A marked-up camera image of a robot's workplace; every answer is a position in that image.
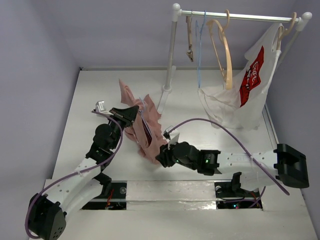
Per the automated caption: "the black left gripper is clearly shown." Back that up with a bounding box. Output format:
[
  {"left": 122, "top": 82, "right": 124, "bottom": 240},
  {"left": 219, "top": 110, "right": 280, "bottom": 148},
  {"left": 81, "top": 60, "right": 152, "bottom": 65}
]
[{"left": 106, "top": 105, "right": 138, "bottom": 150}]

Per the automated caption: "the blue wire hanger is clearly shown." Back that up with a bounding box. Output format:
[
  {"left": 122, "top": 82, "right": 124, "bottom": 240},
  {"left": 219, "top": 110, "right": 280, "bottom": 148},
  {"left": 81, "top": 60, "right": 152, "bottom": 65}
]
[
  {"left": 139, "top": 98, "right": 152, "bottom": 138},
  {"left": 195, "top": 11, "right": 207, "bottom": 88}
]

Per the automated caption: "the pink t shirt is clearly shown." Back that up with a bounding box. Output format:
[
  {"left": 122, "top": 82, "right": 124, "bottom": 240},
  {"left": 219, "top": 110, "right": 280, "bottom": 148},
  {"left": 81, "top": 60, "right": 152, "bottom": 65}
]
[{"left": 118, "top": 80, "right": 167, "bottom": 165}]

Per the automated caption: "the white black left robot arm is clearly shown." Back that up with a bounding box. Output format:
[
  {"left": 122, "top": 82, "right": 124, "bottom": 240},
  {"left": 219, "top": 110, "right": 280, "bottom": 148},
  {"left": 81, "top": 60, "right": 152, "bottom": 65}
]
[{"left": 24, "top": 105, "right": 139, "bottom": 240}]

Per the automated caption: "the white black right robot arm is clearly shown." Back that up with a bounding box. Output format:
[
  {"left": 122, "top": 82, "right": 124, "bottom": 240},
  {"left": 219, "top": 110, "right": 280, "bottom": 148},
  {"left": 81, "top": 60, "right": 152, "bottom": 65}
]
[{"left": 156, "top": 142, "right": 310, "bottom": 196}]

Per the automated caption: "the white t shirt red print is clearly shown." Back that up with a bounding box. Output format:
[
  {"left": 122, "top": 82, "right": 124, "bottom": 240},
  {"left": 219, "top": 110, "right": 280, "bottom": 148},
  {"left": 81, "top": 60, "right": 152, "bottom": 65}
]
[{"left": 198, "top": 23, "right": 284, "bottom": 130}]

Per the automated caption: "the beige plastic hanger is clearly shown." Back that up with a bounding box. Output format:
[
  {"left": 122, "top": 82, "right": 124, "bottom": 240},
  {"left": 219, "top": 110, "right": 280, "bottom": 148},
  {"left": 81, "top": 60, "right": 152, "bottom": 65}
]
[{"left": 206, "top": 9, "right": 233, "bottom": 91}]

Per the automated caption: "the beige clip hanger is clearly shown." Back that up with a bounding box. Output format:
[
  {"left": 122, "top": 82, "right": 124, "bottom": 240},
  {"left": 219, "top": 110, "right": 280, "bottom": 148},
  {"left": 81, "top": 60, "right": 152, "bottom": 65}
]
[{"left": 185, "top": 16, "right": 194, "bottom": 62}]

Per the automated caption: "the beige hanger under white shirt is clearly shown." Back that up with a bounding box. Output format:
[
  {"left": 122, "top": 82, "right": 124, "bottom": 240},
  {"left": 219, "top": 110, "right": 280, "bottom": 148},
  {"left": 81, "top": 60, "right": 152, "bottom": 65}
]
[{"left": 272, "top": 12, "right": 297, "bottom": 51}]

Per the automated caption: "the white clothes rack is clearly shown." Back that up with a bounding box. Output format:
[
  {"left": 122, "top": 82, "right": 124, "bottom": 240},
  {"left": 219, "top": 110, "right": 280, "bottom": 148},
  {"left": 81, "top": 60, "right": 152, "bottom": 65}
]
[{"left": 157, "top": 3, "right": 313, "bottom": 114}]

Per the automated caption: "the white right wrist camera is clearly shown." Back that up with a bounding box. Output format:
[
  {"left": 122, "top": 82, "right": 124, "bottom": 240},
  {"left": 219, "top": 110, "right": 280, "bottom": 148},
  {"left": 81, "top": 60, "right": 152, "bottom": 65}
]
[{"left": 163, "top": 126, "right": 180, "bottom": 146}]

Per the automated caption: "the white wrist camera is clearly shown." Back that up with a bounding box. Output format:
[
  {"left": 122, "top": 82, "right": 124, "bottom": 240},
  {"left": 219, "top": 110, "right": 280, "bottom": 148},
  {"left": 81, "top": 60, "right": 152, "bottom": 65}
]
[
  {"left": 93, "top": 100, "right": 111, "bottom": 115},
  {"left": 163, "top": 126, "right": 180, "bottom": 146}
]

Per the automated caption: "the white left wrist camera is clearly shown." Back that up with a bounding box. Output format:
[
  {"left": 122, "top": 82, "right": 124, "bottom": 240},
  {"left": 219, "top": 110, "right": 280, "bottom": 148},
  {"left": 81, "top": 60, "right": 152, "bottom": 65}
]
[{"left": 93, "top": 100, "right": 111, "bottom": 115}]

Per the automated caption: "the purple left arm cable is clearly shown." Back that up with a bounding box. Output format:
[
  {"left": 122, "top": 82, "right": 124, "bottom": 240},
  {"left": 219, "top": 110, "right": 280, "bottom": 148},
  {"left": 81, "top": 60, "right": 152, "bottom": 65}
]
[{"left": 24, "top": 110, "right": 124, "bottom": 238}]

